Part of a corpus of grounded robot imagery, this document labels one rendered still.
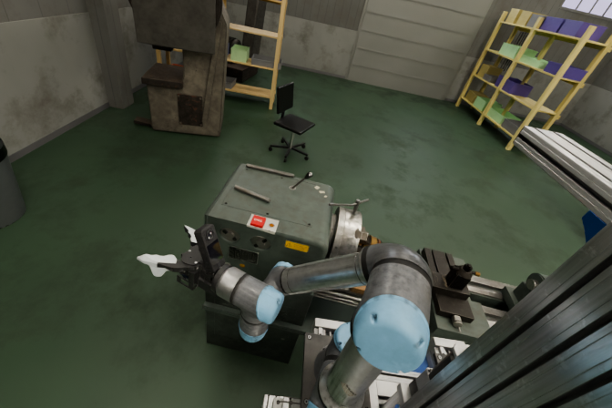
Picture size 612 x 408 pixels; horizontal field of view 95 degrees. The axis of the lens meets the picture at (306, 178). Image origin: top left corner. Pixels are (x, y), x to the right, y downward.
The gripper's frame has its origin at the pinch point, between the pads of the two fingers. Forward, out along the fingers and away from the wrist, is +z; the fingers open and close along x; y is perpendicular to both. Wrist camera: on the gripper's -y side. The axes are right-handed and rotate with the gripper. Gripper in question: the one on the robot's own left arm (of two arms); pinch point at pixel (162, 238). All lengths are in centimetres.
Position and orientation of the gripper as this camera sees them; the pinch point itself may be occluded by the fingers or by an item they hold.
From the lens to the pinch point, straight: 83.7
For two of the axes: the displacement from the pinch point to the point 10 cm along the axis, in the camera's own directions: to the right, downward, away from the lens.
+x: 3.8, -3.5, 8.6
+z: -8.9, -3.8, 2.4
